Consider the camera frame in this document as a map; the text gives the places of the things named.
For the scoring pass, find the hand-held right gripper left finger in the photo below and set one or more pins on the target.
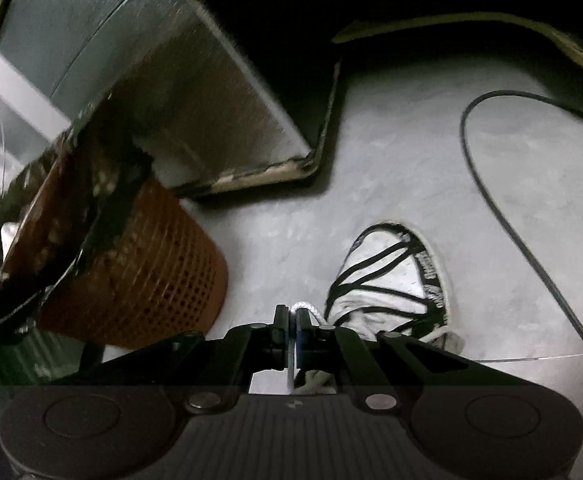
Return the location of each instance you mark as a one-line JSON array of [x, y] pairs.
[[281, 335]]

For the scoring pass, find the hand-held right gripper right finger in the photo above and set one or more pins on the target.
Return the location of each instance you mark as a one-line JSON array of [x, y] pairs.
[[304, 340]]

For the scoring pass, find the white shoelace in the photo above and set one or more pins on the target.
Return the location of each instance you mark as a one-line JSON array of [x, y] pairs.
[[307, 308]]

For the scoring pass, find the white and black sneaker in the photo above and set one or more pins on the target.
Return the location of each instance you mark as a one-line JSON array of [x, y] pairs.
[[381, 280]]

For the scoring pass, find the black shoelace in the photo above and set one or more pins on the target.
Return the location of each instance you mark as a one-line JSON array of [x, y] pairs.
[[331, 292]]

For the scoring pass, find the orange mesh wastebasket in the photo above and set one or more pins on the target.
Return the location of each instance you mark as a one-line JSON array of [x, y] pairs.
[[171, 270]]

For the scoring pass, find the dark green cloth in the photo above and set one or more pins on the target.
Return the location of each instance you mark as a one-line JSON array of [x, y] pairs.
[[11, 360]]

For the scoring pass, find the silver foil-covered box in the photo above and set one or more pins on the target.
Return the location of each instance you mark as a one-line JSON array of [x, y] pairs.
[[171, 60]]

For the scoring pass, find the white panelled cabinet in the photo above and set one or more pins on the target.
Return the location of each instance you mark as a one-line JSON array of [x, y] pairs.
[[1, 110]]

